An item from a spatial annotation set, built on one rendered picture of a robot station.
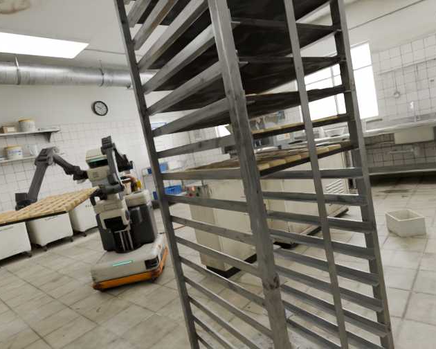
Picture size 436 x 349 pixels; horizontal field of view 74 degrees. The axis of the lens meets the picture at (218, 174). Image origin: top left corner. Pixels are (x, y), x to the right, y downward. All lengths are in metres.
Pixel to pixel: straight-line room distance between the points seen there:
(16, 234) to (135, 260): 2.86
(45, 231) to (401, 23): 6.48
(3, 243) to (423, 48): 6.88
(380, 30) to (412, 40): 0.49
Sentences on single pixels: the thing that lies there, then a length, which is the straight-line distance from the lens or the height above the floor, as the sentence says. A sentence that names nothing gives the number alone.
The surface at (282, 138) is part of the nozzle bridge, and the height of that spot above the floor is 1.07.
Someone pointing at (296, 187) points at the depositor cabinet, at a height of 0.58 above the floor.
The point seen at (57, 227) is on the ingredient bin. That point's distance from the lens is 5.53.
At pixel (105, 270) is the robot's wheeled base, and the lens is 2.95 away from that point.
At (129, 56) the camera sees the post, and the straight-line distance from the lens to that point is 1.27.
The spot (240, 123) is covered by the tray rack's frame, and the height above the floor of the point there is 1.17.
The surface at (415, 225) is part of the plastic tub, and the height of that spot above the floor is 0.10.
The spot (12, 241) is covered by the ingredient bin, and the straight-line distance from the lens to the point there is 5.38.
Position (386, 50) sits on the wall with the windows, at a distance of 5.73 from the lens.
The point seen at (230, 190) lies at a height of 0.73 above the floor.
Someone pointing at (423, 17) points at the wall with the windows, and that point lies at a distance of 5.72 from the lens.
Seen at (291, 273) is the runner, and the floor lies 0.51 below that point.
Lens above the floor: 1.13
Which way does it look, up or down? 6 degrees down
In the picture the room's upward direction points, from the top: 11 degrees counter-clockwise
